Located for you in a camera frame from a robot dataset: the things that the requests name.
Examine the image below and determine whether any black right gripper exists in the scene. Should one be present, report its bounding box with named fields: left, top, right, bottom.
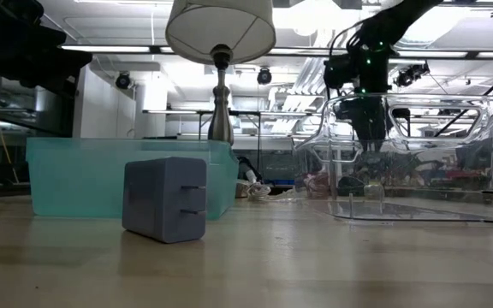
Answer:
left=323, top=40, right=398, bottom=146

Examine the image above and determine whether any light blue wall charger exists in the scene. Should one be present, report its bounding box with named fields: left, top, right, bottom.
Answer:
left=121, top=156, right=208, bottom=245

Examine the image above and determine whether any black ceiling-mounted device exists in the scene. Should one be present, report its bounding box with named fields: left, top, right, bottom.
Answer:
left=394, top=62, right=431, bottom=89

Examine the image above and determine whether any clear plastic bin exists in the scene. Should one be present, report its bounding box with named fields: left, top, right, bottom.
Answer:
left=293, top=92, right=493, bottom=223

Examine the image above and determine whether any ceiling light strip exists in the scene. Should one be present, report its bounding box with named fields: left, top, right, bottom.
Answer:
left=395, top=50, right=470, bottom=59
left=60, top=44, right=151, bottom=54

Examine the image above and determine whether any silver lamp base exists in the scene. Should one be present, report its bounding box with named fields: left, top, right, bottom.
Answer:
left=206, top=44, right=235, bottom=146

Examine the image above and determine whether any white lamp shade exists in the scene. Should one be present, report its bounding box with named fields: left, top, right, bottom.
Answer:
left=164, top=0, right=277, bottom=66

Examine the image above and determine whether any long background table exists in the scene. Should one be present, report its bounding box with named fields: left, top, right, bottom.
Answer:
left=142, top=109, right=316, bottom=142

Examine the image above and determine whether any green translucent plastic bin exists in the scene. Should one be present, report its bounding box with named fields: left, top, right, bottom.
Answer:
left=26, top=136, right=240, bottom=222

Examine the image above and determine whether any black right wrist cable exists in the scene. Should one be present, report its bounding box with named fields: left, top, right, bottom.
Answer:
left=326, top=21, right=359, bottom=99

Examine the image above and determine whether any round black ceiling camera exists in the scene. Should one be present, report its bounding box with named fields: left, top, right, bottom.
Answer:
left=256, top=67, right=273, bottom=86
left=115, top=71, right=133, bottom=91

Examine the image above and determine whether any clear lamp cord bundle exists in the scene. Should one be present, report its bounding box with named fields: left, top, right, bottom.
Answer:
left=234, top=169, right=312, bottom=203

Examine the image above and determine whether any yellow extension cable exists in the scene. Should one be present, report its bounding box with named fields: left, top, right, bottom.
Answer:
left=0, top=80, right=20, bottom=184

